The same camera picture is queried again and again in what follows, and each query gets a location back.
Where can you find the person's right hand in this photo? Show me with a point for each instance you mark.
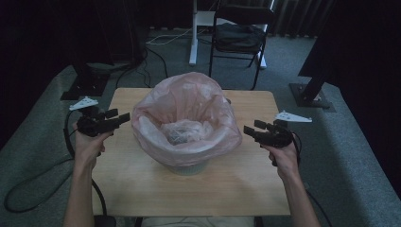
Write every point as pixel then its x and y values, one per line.
pixel 283 160

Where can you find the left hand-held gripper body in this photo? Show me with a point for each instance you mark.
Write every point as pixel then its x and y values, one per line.
pixel 90 123

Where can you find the crumpled clear plastic wrapper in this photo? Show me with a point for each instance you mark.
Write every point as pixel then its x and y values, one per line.
pixel 184 132

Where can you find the dark cloth on chair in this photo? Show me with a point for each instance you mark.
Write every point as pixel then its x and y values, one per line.
pixel 239 35

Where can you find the black folding chair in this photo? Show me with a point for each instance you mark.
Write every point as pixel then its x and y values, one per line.
pixel 238 41

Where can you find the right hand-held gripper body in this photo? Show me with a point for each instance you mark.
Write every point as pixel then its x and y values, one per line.
pixel 277 134

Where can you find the person's left hand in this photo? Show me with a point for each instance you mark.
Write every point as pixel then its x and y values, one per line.
pixel 86 145

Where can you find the pink plastic trash bag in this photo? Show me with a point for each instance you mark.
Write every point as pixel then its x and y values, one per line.
pixel 186 116

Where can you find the black stand with base plate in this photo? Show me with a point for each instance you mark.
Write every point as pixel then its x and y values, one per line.
pixel 88 83
pixel 310 93

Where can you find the white trash bin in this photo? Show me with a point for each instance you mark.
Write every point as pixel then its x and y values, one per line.
pixel 188 168

